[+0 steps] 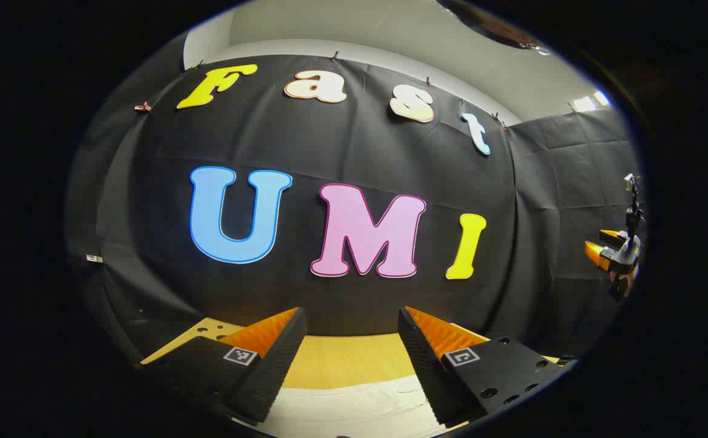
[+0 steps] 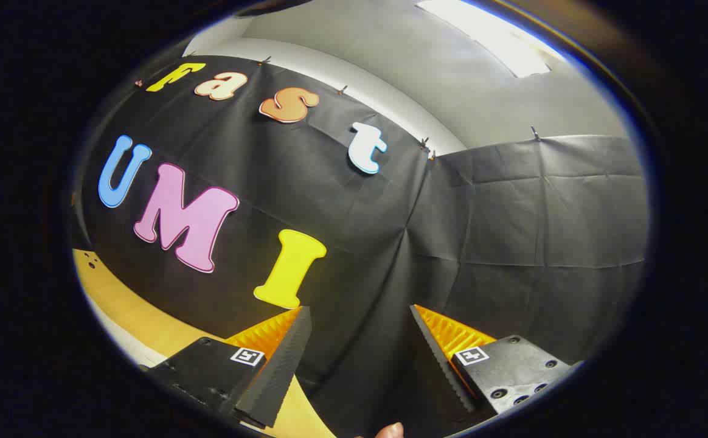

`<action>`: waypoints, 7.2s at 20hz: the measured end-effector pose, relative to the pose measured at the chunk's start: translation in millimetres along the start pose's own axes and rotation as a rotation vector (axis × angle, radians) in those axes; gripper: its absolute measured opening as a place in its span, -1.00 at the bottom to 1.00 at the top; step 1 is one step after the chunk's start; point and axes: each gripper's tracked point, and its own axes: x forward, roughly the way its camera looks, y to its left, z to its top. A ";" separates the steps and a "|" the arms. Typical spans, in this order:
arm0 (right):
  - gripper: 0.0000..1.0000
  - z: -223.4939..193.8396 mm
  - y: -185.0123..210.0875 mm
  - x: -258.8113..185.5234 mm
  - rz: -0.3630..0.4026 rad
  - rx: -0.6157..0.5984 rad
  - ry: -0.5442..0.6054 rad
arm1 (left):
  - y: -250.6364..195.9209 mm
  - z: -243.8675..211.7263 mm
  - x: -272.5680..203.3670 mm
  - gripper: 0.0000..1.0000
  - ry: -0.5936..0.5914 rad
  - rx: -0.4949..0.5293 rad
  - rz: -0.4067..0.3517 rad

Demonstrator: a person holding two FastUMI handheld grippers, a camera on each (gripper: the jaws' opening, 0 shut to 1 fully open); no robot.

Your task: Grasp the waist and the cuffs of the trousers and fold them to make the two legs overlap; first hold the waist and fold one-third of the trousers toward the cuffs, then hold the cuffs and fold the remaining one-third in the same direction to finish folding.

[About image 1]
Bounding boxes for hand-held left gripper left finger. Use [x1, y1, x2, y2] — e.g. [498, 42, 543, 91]
[141, 307, 308, 424]

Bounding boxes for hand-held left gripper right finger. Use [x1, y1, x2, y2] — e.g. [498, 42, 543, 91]
[398, 306, 577, 427]

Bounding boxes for white jeans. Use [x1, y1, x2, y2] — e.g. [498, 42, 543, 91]
[263, 374, 471, 438]

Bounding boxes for bright ceiling light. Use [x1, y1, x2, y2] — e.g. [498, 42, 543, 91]
[573, 90, 611, 113]

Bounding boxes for black backdrop cloth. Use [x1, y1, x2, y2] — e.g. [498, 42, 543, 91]
[65, 54, 644, 367]

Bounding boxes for dark ceiling fixture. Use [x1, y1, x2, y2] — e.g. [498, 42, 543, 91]
[436, 0, 552, 57]

